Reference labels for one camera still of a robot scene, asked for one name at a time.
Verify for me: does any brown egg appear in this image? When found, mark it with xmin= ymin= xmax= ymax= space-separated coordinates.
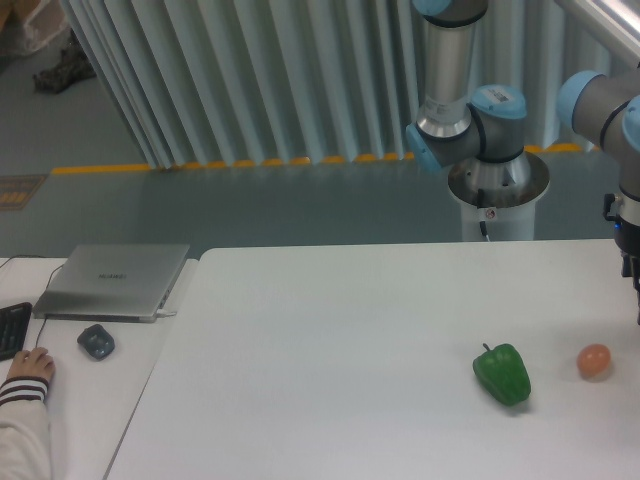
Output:
xmin=576 ymin=343 xmax=611 ymax=379

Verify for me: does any white folding partition screen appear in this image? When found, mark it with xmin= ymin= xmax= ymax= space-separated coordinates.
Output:
xmin=63 ymin=1 xmax=639 ymax=169

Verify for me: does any green bell pepper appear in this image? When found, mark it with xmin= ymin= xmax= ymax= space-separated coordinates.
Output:
xmin=472 ymin=343 xmax=531 ymax=407

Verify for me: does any camouflage bundle on floor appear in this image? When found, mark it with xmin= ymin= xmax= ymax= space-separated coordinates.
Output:
xmin=32 ymin=30 xmax=97 ymax=94

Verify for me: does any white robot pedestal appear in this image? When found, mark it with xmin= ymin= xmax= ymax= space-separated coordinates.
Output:
xmin=448 ymin=152 xmax=550 ymax=242

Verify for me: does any silver closed laptop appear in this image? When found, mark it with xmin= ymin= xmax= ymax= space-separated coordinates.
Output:
xmin=32 ymin=244 xmax=189 ymax=323

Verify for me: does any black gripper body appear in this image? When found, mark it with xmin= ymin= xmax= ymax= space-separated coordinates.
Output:
xmin=602 ymin=192 xmax=639 ymax=278

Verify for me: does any white sleeved forearm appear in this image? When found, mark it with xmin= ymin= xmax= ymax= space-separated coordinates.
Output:
xmin=1 ymin=376 xmax=53 ymax=479

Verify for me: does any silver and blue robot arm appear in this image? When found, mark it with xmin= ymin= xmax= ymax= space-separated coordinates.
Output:
xmin=406 ymin=1 xmax=639 ymax=282

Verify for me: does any person's hand on mouse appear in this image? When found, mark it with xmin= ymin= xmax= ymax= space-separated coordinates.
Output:
xmin=6 ymin=347 xmax=56 ymax=382

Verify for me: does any dark grey small tray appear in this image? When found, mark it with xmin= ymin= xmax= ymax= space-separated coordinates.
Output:
xmin=77 ymin=324 xmax=116 ymax=361

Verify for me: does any white laptop plug cable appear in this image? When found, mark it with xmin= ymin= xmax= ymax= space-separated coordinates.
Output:
xmin=153 ymin=294 xmax=184 ymax=319

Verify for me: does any black mouse cable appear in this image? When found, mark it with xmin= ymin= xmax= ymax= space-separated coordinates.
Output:
xmin=0 ymin=254 xmax=71 ymax=350

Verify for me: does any black keyboard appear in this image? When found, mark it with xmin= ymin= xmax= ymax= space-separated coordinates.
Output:
xmin=0 ymin=302 xmax=32 ymax=361

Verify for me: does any white side desk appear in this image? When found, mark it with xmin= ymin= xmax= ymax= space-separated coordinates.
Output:
xmin=24 ymin=259 xmax=198 ymax=479

